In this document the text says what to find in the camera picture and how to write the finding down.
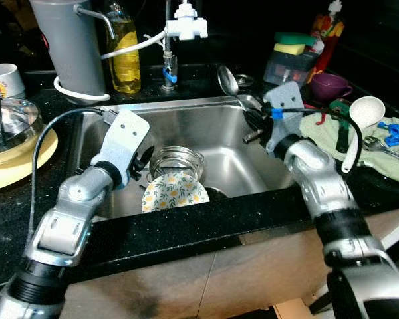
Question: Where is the steel kitchen tool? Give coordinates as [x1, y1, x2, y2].
[362, 135, 399, 167]

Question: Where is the clear glass jar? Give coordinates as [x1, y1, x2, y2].
[148, 146, 205, 183]

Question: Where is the round steel hole cover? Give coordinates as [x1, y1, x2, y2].
[234, 74, 255, 87]

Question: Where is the stainless steel sink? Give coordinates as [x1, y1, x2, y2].
[70, 94, 300, 220]

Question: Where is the floral print plate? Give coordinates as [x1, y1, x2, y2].
[141, 171, 211, 213]

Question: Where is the clear plastic sponge container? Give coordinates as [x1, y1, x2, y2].
[264, 43, 318, 87]

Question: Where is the yellow sponge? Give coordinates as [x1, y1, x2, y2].
[274, 43, 307, 56]

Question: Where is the purple cup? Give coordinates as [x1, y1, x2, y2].
[311, 72, 353, 102]

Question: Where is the green sponge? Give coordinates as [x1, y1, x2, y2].
[274, 32, 318, 47]

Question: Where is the green red can opener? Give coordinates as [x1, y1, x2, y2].
[306, 100, 352, 155]

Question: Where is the steel tap with blue clip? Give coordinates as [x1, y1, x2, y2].
[161, 0, 180, 92]

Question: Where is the yellow oil bottle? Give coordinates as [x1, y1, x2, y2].
[105, 2, 142, 94]

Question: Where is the red printed pouch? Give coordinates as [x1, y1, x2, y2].
[311, 0, 345, 75]

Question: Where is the white tap filter attachment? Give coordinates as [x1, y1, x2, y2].
[165, 2, 209, 41]

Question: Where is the white plastic ladle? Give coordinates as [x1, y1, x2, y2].
[341, 96, 386, 175]

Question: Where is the yellow plate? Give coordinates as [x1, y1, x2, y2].
[0, 126, 59, 193]

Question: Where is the wide steel bowl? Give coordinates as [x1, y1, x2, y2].
[0, 97, 42, 155]

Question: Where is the beige drawer front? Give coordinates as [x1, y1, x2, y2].
[57, 251, 215, 319]

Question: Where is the light green cloth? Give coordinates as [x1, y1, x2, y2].
[299, 110, 399, 187]

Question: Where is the grey water filter canister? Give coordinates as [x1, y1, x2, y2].
[29, 0, 112, 104]

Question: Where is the blue plastic clip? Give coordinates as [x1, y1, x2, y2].
[377, 121, 399, 147]

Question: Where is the beige cabinet door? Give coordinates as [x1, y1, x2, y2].
[199, 203, 399, 319]

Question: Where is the white printed mug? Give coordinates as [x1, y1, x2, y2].
[0, 63, 26, 99]

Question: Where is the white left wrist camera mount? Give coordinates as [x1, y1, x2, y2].
[93, 110, 151, 190]

